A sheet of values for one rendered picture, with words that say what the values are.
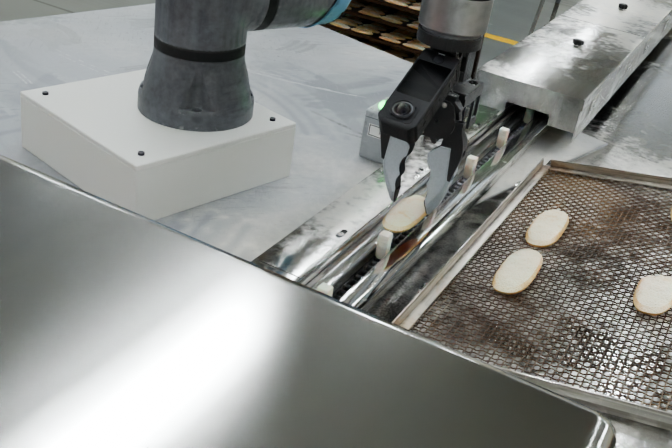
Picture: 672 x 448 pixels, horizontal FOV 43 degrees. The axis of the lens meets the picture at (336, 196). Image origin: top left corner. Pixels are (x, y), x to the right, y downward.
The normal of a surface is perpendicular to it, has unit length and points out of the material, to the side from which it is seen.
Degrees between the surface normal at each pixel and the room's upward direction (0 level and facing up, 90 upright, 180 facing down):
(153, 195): 90
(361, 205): 0
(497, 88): 90
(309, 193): 0
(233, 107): 72
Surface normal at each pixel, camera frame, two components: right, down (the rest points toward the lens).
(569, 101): -0.47, 0.34
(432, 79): -0.11, -0.60
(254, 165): 0.72, 0.41
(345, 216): 0.14, -0.88
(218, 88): 0.49, 0.18
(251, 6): 0.57, 0.57
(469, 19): 0.27, 0.47
